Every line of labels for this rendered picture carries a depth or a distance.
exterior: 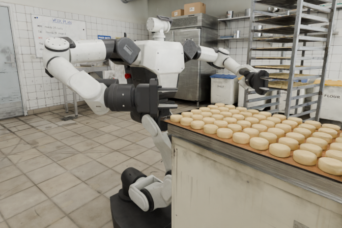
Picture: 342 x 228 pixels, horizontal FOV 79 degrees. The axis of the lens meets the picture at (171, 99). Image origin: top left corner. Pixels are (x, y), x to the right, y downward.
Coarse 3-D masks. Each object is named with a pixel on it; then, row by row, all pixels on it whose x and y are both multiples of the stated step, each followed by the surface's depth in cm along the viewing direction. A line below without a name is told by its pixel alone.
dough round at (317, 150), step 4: (304, 144) 57; (308, 144) 57; (312, 144) 57; (300, 148) 56; (304, 148) 55; (308, 148) 54; (312, 148) 54; (316, 148) 54; (320, 148) 54; (312, 152) 53; (316, 152) 53; (320, 152) 53; (320, 156) 54
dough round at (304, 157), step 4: (296, 152) 52; (300, 152) 52; (304, 152) 52; (308, 152) 52; (296, 156) 51; (300, 156) 50; (304, 156) 50; (308, 156) 50; (312, 156) 50; (316, 156) 50; (296, 160) 51; (300, 160) 50; (304, 160) 50; (308, 160) 49; (312, 160) 49; (316, 160) 50; (304, 164) 50; (308, 164) 49; (312, 164) 49
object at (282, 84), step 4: (284, 80) 242; (268, 84) 208; (272, 84) 210; (276, 84) 208; (280, 84) 208; (284, 84) 210; (296, 84) 208; (300, 84) 214; (304, 84) 208; (308, 84) 209; (284, 88) 188
